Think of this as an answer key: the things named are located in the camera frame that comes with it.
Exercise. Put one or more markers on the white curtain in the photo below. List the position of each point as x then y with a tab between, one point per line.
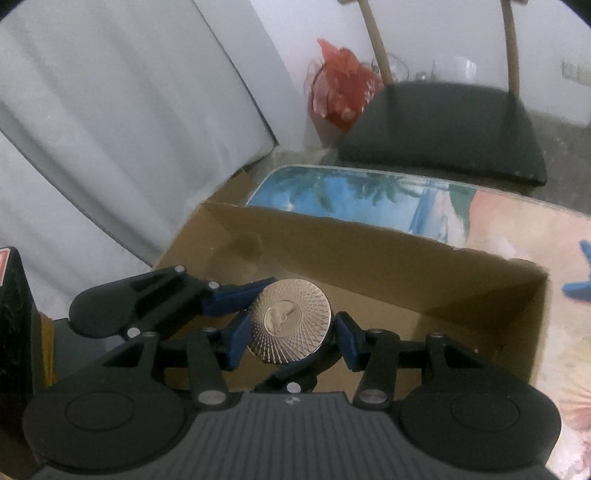
115	115

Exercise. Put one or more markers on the black chair with wooden back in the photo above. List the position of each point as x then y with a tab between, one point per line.
443	129

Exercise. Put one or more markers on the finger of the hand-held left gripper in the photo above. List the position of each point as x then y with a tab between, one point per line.
295	376
231	295

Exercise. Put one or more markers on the wall socket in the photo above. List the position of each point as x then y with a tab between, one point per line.
573	71

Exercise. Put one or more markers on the brown cardboard box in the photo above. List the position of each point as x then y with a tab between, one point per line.
415	295

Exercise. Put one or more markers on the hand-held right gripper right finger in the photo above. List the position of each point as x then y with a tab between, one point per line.
346	341

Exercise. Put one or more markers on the red plastic bag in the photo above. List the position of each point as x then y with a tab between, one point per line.
337	92

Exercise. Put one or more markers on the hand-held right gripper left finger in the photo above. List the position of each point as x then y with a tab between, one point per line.
240	344

